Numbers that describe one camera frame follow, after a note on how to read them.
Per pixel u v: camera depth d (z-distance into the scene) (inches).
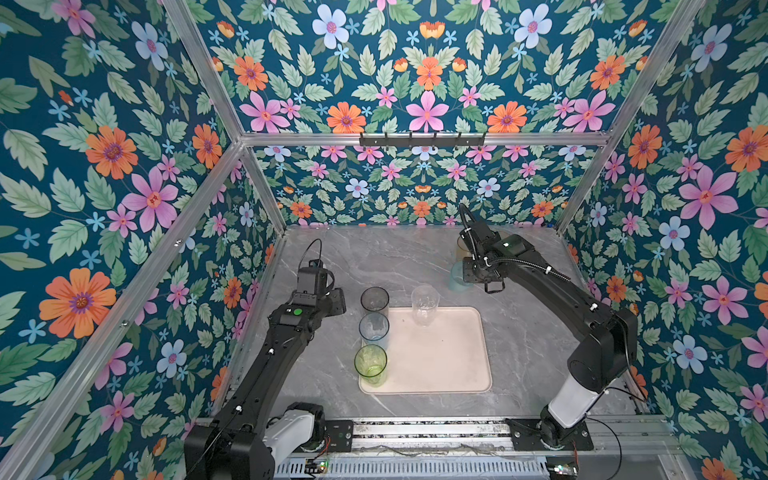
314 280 23.8
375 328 33.7
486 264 23.0
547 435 25.8
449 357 35.6
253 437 17.2
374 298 33.2
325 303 28.6
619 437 29.7
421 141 36.5
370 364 32.9
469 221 48.6
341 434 29.0
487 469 30.2
